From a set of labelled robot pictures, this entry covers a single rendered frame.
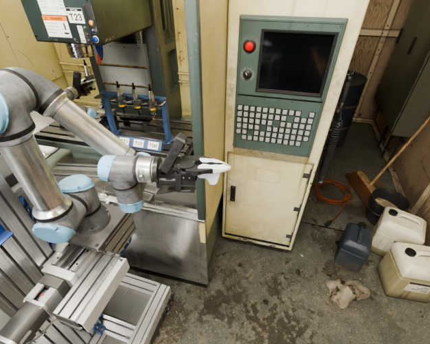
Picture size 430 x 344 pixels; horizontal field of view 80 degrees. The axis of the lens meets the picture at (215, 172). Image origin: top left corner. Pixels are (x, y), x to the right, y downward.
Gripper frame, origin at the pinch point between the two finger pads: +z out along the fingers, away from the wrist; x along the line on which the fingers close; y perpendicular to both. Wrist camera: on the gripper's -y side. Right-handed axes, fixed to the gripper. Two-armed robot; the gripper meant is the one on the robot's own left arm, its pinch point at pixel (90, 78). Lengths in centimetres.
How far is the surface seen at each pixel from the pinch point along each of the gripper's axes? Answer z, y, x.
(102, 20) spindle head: -16, -40, 32
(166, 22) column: 75, -25, 32
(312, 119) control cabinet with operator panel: -31, -1, 151
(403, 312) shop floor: -54, 126, 240
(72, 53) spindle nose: -9.1, -19.1, -0.3
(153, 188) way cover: -44, 55, 59
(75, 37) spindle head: -21.9, -31.6, 16.0
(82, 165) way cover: -36, 52, 0
